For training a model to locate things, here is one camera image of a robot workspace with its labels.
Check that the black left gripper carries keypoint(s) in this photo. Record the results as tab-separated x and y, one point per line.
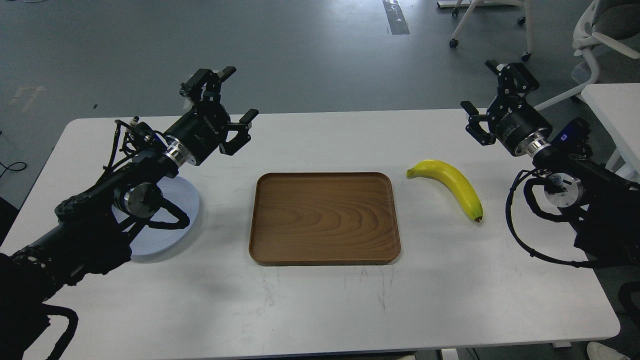
207	126

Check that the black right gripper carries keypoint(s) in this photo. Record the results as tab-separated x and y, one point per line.
511	119

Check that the yellow banana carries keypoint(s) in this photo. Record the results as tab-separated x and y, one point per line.
455	181

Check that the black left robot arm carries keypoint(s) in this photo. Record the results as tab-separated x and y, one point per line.
97	226

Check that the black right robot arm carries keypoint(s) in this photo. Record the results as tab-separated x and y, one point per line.
565	185

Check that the white rolling chair base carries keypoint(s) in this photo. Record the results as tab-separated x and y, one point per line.
491	21

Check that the grey floor tape strip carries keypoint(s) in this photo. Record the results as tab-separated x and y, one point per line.
396	20

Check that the brown wooden tray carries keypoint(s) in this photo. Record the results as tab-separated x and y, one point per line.
324	218

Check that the white office chair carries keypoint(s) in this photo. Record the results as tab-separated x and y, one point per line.
604	23

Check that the white shoe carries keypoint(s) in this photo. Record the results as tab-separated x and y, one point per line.
598	351

